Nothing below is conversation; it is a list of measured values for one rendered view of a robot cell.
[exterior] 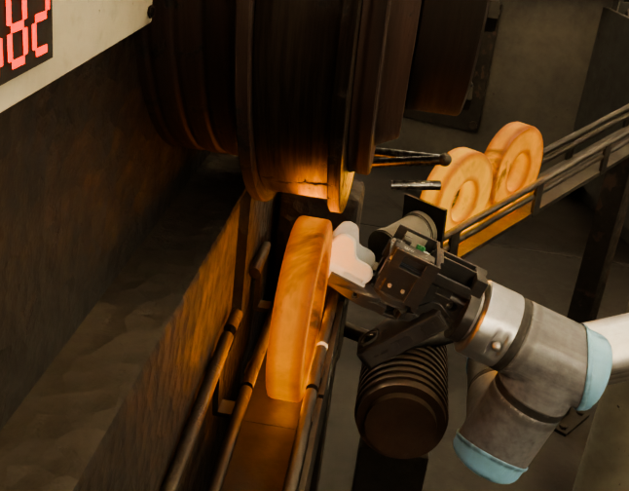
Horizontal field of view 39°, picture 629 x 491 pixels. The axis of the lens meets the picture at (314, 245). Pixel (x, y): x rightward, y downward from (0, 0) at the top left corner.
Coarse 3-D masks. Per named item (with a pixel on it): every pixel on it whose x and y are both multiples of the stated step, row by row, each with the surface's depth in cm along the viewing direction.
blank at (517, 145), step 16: (512, 128) 139; (528, 128) 140; (496, 144) 138; (512, 144) 138; (528, 144) 142; (496, 160) 137; (512, 160) 140; (528, 160) 145; (496, 176) 138; (512, 176) 147; (528, 176) 146; (496, 192) 140; (512, 192) 144
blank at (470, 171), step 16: (464, 160) 128; (480, 160) 132; (432, 176) 128; (448, 176) 127; (464, 176) 130; (480, 176) 134; (432, 192) 127; (448, 192) 128; (464, 192) 136; (480, 192) 136; (448, 208) 130; (464, 208) 136; (480, 208) 138; (448, 224) 132; (448, 240) 133
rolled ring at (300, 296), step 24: (288, 240) 82; (312, 240) 82; (288, 264) 80; (312, 264) 80; (288, 288) 79; (312, 288) 79; (288, 312) 79; (312, 312) 94; (288, 336) 79; (312, 336) 93; (288, 360) 80; (312, 360) 93; (288, 384) 82
